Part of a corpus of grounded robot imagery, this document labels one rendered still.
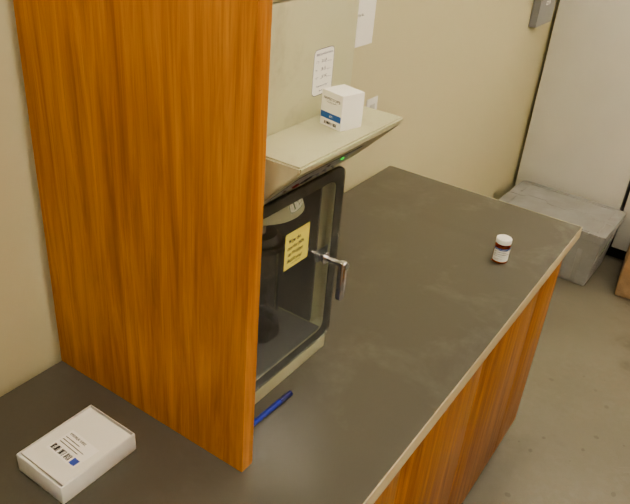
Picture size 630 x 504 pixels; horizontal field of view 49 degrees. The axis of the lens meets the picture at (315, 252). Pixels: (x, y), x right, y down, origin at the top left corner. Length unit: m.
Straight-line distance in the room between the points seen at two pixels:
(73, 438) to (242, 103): 0.69
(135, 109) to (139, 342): 0.45
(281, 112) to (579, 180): 3.21
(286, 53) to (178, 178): 0.26
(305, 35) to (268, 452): 0.74
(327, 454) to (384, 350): 0.35
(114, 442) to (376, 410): 0.51
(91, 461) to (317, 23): 0.82
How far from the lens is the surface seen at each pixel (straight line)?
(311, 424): 1.39
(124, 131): 1.12
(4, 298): 1.45
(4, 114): 1.32
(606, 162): 4.15
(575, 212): 4.00
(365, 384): 1.50
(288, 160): 1.03
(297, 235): 1.27
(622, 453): 3.01
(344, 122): 1.16
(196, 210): 1.05
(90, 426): 1.35
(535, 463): 2.82
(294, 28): 1.12
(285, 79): 1.13
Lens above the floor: 1.91
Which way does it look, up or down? 30 degrees down
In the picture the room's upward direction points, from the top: 5 degrees clockwise
